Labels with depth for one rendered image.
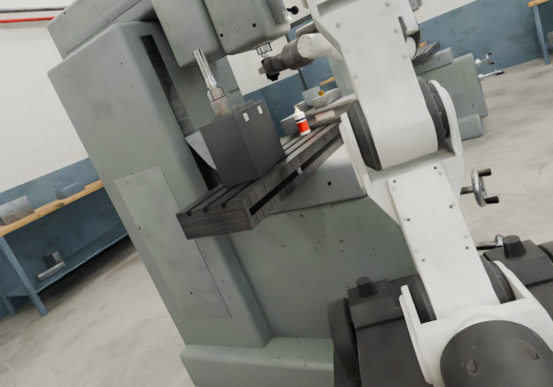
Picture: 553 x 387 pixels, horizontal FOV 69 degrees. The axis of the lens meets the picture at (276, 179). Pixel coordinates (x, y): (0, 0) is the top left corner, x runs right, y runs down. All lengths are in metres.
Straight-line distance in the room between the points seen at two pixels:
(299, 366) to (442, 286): 0.96
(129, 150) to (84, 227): 4.02
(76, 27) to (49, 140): 3.87
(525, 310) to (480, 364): 0.14
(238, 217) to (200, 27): 0.72
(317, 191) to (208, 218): 0.42
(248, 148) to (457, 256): 0.59
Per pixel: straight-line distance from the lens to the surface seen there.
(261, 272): 1.63
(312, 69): 8.47
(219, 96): 1.13
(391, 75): 0.74
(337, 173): 1.25
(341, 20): 0.74
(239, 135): 1.07
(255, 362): 1.76
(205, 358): 1.96
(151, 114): 1.52
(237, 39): 1.39
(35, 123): 5.68
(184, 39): 1.49
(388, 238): 1.32
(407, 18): 1.12
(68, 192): 4.90
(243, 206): 0.96
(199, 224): 1.07
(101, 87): 1.68
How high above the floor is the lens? 1.17
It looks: 13 degrees down
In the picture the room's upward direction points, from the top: 22 degrees counter-clockwise
